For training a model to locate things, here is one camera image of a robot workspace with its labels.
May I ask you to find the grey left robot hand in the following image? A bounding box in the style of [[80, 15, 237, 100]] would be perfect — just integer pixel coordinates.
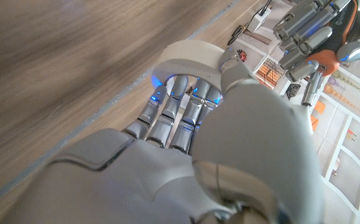
[[272, 0, 360, 83]]

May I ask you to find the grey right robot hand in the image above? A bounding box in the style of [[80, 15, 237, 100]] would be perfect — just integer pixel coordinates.
[[0, 46, 326, 224]]

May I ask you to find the black orange handled screwdriver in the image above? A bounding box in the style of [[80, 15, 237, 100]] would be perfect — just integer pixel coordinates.
[[300, 0, 359, 107]]

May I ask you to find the white masking tape roll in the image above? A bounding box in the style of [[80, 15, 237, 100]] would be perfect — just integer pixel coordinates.
[[150, 39, 227, 94]]

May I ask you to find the white power strip box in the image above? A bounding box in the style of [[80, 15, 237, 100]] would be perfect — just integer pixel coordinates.
[[247, 6, 272, 34]]

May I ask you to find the black power strip cord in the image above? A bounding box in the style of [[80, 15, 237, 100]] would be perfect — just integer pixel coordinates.
[[260, 0, 274, 16]]

